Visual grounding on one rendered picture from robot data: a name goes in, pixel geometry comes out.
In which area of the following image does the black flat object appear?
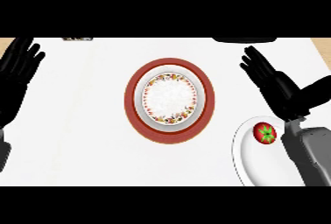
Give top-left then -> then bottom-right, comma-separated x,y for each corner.
211,37 -> 277,44

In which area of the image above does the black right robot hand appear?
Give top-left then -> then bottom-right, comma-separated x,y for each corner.
239,45 -> 331,123

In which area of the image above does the floral rimmed white plate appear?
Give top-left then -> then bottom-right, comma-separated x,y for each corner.
132,64 -> 208,133

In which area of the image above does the plain white plate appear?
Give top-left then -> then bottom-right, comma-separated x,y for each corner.
231,115 -> 307,187

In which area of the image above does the red tomato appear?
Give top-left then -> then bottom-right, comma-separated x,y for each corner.
251,122 -> 277,145

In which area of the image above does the red round placemat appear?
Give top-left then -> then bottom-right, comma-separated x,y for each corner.
122,57 -> 215,145

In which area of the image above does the dark grey striped object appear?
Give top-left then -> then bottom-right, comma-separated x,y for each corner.
61,37 -> 94,42

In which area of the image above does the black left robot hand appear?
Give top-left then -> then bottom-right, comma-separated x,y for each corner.
0,37 -> 47,130

